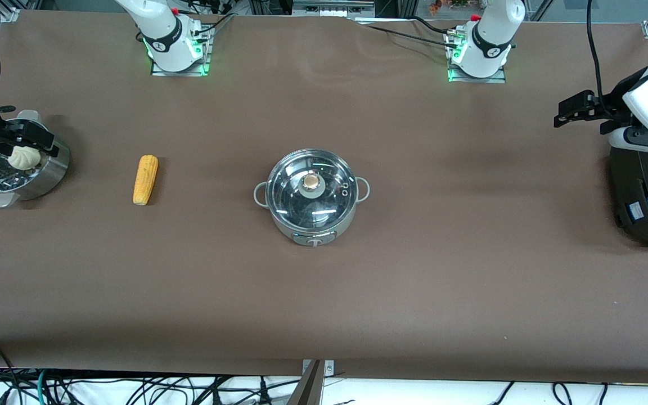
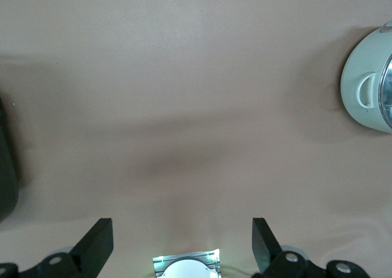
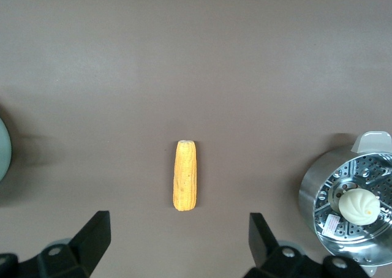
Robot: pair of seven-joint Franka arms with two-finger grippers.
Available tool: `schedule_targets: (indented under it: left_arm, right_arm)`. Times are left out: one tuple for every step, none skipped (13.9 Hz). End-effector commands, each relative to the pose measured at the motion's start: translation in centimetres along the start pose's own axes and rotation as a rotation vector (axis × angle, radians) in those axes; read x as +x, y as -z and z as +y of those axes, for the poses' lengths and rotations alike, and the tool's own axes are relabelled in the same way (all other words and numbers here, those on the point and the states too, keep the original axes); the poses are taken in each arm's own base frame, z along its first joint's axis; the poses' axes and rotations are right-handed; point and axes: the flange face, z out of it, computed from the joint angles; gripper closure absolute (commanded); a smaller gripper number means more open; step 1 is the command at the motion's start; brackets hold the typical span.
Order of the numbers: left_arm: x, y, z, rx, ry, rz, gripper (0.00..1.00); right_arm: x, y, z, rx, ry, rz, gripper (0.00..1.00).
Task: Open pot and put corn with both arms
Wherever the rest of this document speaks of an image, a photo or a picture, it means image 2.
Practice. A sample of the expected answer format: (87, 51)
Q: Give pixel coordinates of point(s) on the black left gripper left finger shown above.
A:
(92, 247)

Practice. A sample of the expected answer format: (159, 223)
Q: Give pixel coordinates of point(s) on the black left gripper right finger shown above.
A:
(266, 253)

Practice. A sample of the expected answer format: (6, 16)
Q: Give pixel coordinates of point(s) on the glass pot lid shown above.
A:
(388, 85)

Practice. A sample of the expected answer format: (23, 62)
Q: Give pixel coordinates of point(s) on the steel pot with glass lid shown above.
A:
(358, 63)

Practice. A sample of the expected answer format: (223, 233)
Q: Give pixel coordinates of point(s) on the black rice cooker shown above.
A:
(7, 167)

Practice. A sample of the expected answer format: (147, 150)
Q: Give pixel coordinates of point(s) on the brown table cover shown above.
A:
(183, 76)

